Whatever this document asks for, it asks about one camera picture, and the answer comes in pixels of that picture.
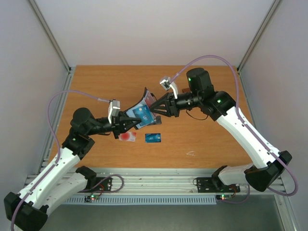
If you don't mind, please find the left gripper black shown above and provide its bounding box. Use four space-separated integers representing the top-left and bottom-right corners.
87 111 141 139

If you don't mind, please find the red white credit card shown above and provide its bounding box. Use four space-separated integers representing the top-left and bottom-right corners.
119 132 136 141

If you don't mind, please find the black VIP credit card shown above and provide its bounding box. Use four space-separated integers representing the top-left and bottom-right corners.
149 116 162 126

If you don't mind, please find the blue credit card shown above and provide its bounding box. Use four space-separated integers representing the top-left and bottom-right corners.
145 133 161 143

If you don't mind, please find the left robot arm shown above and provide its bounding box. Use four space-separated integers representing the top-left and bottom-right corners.
4 107 141 231

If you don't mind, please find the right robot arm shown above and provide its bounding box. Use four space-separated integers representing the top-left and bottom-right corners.
150 68 292 192

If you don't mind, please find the dark red credit card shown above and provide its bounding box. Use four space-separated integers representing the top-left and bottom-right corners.
144 92 156 107

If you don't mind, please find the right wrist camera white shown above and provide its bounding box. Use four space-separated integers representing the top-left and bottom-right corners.
159 76 179 99

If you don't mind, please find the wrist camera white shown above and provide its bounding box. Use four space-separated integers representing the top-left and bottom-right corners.
159 76 179 99
108 99 120 124

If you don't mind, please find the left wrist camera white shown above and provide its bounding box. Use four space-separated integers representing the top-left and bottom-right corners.
108 99 120 124

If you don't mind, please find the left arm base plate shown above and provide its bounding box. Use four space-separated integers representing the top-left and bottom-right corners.
79 177 113 193

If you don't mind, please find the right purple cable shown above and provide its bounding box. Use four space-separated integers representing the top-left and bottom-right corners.
169 55 299 197

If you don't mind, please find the purple cable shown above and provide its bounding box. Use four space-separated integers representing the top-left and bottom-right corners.
169 55 299 197
9 90 114 231

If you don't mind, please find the aluminium rail frame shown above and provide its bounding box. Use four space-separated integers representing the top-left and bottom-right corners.
26 167 287 195

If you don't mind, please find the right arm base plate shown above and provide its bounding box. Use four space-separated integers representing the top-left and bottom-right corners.
193 177 241 193

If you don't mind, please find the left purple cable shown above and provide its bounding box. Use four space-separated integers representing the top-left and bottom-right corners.
9 90 114 231

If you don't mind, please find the grey slotted cable duct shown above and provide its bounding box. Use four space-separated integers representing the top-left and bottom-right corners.
64 195 216 206

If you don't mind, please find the left corner aluminium post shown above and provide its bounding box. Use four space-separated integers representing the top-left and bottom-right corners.
27 0 72 73

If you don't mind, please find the corner aluminium post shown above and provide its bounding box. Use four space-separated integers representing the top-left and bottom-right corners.
27 0 72 73
237 0 282 73

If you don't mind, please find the right corner aluminium post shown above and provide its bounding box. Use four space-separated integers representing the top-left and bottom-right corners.
237 0 282 73

